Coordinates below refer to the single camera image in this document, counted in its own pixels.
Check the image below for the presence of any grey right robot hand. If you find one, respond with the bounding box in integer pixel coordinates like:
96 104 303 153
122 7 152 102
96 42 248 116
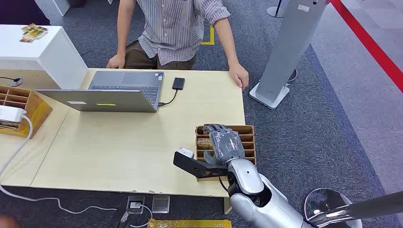
203 123 246 166

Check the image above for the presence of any person's right hand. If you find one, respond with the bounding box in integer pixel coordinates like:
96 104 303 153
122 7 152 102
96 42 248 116
106 54 126 69

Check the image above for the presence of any person's left hand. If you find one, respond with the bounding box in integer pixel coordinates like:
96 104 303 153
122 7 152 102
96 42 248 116
229 63 249 91

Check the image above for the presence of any wooden slotted card organizer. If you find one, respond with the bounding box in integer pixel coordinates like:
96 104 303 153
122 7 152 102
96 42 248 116
195 125 257 182

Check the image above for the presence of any grey laptop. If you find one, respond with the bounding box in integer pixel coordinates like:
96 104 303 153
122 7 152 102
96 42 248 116
35 70 164 113

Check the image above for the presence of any white cabinet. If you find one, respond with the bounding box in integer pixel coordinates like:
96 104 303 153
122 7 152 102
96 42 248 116
0 24 89 90

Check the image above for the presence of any grey kiosk stand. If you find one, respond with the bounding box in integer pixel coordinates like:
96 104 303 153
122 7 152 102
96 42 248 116
249 0 328 110

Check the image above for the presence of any black external drive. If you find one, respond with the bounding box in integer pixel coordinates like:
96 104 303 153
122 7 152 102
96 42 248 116
172 77 186 91

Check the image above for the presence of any grey stanchion base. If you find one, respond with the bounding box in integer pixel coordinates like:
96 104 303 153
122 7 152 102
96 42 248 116
267 0 286 19

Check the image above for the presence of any white furniture block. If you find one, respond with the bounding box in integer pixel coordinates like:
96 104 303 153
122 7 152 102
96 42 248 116
34 0 71 17

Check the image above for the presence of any stack of printed cards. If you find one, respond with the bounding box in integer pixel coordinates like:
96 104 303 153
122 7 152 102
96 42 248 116
19 23 49 43

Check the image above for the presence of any yellow taped strip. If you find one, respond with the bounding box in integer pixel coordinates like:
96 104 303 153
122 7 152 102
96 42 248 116
147 219 232 228

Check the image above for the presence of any closed floor socket box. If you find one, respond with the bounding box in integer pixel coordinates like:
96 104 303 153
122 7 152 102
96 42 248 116
152 194 171 214

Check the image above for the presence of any wooden grid organizer box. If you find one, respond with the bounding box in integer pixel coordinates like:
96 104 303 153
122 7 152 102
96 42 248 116
0 85 53 138

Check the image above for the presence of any floor socket box with plug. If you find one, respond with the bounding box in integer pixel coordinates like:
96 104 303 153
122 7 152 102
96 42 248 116
126 195 146 215

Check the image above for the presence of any white power adapter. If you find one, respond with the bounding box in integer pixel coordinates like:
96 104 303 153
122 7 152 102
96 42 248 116
0 105 28 124

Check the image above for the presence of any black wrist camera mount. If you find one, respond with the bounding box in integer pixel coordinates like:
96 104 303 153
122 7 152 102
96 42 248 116
173 148 229 180

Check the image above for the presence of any black drive cable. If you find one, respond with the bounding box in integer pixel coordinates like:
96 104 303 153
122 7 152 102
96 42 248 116
158 89 179 107

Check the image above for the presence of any grey disc with black cable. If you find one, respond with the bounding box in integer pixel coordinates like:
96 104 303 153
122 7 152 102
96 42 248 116
0 76 24 87

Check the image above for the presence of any thin white cable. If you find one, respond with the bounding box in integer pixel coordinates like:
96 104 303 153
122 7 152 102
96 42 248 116
130 203 154 228

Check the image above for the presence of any thick white cable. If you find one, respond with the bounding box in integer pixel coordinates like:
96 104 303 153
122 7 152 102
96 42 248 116
0 114 118 215

